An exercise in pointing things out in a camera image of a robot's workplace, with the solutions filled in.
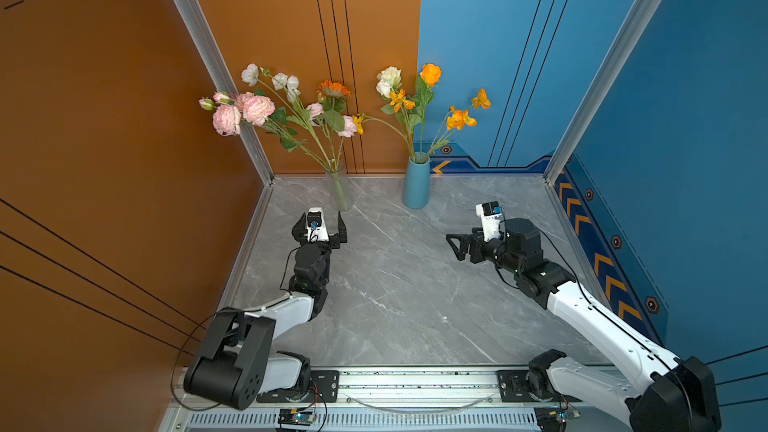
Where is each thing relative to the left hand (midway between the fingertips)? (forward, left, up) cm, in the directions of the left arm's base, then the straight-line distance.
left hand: (322, 212), depth 83 cm
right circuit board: (-44, -59, -22) cm, 77 cm away
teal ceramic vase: (+19, -28, -6) cm, 34 cm away
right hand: (-7, -37, 0) cm, 38 cm away
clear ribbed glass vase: (+19, -1, -11) cm, 22 cm away
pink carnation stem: (+23, -1, -2) cm, 23 cm away
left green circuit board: (-45, +3, -22) cm, 50 cm away
